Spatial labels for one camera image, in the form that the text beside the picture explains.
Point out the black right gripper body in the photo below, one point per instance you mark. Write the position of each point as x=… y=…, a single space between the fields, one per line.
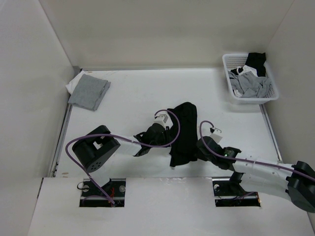
x=200 y=155

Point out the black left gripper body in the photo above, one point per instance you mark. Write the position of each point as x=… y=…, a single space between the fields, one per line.
x=164 y=139

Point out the black tank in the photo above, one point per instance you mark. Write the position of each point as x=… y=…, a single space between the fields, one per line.
x=184 y=118
x=257 y=61

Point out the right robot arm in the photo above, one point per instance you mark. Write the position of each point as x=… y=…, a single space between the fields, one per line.
x=293 y=182

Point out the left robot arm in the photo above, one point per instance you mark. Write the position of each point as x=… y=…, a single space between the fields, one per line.
x=96 y=148

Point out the grey tank top in basket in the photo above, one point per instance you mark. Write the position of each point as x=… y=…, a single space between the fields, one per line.
x=249 y=85

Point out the folded grey tank top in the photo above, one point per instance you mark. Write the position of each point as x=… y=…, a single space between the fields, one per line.
x=89 y=92

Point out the white tank top in basket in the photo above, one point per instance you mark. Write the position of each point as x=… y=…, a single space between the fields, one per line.
x=239 y=71

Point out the folded white tank top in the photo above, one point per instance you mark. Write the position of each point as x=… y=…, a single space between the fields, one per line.
x=70 y=87

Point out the black tank top in basket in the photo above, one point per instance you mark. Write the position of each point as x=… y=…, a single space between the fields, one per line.
x=257 y=61

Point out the white plastic laundry basket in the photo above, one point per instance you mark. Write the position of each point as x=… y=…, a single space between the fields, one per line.
x=232 y=61

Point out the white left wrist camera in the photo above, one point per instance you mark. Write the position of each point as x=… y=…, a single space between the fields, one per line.
x=164 y=120

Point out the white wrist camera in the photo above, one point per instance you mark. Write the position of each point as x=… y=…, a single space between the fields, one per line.
x=164 y=120
x=216 y=134

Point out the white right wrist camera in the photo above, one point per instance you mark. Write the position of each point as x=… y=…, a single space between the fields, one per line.
x=216 y=134

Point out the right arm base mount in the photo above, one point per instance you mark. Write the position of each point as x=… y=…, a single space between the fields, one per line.
x=228 y=193

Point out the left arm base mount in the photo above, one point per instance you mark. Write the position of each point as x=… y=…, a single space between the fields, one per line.
x=92 y=196

